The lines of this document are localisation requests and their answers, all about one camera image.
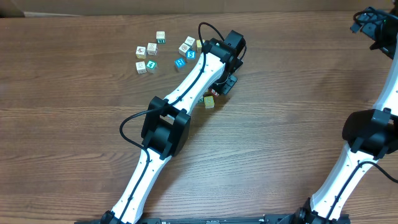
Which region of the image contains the leaf picture wooden block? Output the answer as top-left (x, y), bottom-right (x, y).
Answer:
top-left (147, 43), bottom-right (158, 55)

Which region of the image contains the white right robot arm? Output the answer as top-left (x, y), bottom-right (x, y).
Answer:
top-left (281, 7), bottom-right (397, 223)

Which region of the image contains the cardboard back panel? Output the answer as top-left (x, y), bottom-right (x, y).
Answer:
top-left (1, 0), bottom-right (393, 17)

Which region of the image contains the yellow-sided boot picture block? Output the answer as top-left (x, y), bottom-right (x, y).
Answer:
top-left (136, 46), bottom-right (147, 58)

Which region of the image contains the green letter R block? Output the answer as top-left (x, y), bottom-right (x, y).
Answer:
top-left (156, 31), bottom-right (165, 44)

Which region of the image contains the red number 3 block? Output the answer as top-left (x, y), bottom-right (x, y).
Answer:
top-left (211, 89), bottom-right (220, 97)

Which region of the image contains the butterfly picture wooden block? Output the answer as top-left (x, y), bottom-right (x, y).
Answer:
top-left (136, 61), bottom-right (147, 74)

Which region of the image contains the white-top green-sided block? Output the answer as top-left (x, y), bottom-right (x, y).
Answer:
top-left (203, 96), bottom-right (215, 109)

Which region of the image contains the blue-top wooden block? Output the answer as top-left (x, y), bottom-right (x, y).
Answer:
top-left (174, 57), bottom-right (186, 71)

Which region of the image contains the white-top wooden block rear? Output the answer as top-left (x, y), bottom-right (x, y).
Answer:
top-left (184, 36), bottom-right (196, 49)

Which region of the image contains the yellow-top wooden block rear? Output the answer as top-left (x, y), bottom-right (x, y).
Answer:
top-left (196, 39), bottom-right (205, 53)

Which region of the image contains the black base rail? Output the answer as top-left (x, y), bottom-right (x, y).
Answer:
top-left (74, 213), bottom-right (351, 224)

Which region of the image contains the blue number 5 block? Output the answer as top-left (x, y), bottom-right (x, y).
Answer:
top-left (186, 50), bottom-right (197, 62)

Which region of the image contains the plain wooden picture block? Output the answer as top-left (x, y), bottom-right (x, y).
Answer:
top-left (178, 43), bottom-right (190, 57)

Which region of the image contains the green number 4 block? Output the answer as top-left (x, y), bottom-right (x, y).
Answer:
top-left (146, 60), bottom-right (157, 73)

